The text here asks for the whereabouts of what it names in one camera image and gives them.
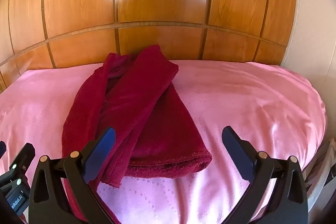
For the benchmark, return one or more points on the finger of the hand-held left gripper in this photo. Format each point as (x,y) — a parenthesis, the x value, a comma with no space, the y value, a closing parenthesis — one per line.
(2,149)
(22,158)

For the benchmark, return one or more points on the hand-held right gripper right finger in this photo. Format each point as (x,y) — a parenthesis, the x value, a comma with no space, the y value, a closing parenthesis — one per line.
(237,153)

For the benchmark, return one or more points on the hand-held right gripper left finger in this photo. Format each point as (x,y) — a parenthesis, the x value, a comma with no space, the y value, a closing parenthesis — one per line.
(101,153)

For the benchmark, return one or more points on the dark red fleece garment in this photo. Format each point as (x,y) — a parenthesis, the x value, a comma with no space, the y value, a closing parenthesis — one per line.
(136,108)

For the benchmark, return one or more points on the pink bed sheet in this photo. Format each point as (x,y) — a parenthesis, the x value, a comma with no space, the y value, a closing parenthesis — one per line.
(249,98)

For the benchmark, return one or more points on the brown patterned rug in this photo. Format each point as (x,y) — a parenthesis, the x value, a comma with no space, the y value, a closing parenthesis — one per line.
(324,169)

